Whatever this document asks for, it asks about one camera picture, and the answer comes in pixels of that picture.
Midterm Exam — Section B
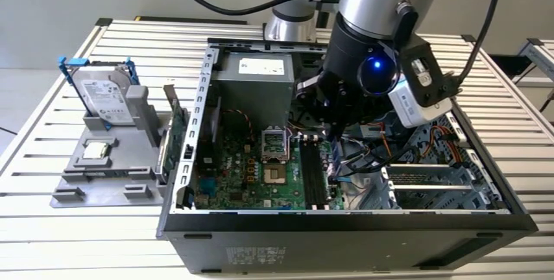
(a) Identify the grey power supply unit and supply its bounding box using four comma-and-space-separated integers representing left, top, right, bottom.
214, 52, 295, 125

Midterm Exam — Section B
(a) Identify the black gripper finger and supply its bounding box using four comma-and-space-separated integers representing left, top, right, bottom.
341, 97, 378, 129
294, 75, 347, 139

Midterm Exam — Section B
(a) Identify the twisted fan wire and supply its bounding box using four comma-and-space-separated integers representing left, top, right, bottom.
222, 109, 255, 141

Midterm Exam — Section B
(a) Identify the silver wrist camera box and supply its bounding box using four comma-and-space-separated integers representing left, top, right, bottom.
388, 77, 454, 128

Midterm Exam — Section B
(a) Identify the green motherboard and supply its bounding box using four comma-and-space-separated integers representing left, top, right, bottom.
194, 124, 347, 211

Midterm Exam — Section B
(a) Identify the orange wire bundle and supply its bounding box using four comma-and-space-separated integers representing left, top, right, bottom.
422, 125, 465, 167

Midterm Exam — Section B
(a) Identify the metal socket cover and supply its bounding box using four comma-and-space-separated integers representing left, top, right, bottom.
261, 126, 290, 161

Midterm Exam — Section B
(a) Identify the power supply wire bundle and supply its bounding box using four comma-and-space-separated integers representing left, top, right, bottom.
287, 119, 326, 138

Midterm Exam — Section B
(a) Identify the black case fan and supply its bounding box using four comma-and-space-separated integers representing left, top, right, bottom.
203, 95, 225, 170

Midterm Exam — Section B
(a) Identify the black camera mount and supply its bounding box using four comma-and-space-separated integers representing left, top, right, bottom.
398, 33, 461, 110

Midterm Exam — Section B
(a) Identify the metal disk bay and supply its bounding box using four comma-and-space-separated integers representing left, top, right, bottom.
381, 163, 493, 211

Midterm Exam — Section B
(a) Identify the black open PC case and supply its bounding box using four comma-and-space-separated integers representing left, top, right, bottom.
155, 36, 541, 276

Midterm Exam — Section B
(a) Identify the black data cable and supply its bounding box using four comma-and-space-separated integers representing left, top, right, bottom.
341, 143, 420, 174

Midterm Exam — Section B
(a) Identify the grey parts rack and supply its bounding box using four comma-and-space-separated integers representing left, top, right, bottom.
50, 85, 191, 209

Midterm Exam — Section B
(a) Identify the hard disk in blue carrier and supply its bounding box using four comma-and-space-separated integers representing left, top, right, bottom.
58, 55, 141, 129

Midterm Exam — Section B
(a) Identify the black RAM slot bank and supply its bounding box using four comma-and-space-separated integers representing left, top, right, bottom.
301, 135, 331, 209

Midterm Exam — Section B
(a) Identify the CPU socket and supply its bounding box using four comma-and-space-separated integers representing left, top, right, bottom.
262, 162, 290, 186

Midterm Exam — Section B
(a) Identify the green graphics card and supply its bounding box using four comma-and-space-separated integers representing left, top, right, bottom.
157, 85, 190, 187

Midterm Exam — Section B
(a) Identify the silver CPU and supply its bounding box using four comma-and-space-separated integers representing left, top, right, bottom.
83, 142, 110, 160

